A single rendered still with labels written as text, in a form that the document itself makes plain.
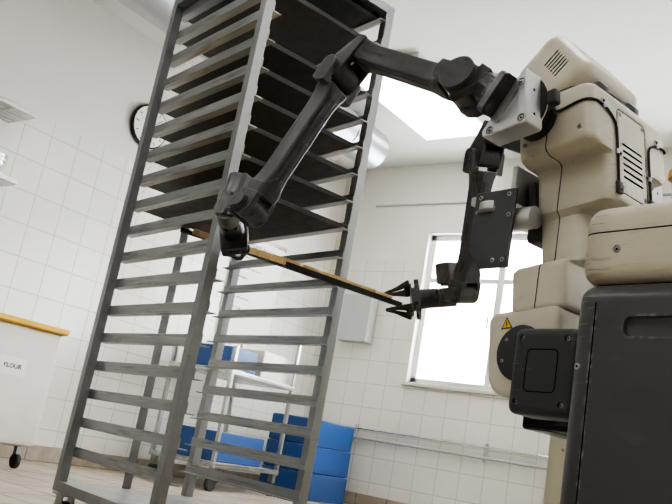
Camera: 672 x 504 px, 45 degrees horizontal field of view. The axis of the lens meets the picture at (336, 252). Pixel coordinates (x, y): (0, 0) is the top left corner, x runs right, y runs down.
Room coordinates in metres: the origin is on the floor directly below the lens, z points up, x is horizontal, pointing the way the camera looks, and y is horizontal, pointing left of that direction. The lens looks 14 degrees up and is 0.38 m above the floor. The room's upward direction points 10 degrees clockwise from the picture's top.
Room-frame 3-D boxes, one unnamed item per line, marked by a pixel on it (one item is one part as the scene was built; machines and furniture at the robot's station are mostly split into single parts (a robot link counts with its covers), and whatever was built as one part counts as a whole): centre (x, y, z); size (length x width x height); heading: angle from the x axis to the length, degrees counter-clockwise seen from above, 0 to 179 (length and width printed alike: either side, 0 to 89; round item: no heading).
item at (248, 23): (2.41, 0.49, 1.59); 0.64 x 0.03 x 0.03; 38
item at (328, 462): (6.67, -0.08, 0.30); 0.60 x 0.40 x 0.20; 142
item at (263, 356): (6.11, 0.47, 0.90); 0.44 x 0.36 x 0.20; 61
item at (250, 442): (5.96, 0.56, 0.29); 0.56 x 0.38 x 0.20; 150
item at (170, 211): (2.53, 0.34, 1.05); 0.60 x 0.40 x 0.01; 38
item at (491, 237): (1.60, -0.40, 0.88); 0.28 x 0.16 x 0.22; 128
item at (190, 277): (2.41, 0.49, 0.78); 0.64 x 0.03 x 0.03; 38
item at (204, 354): (5.78, 0.65, 0.88); 0.40 x 0.30 x 0.16; 56
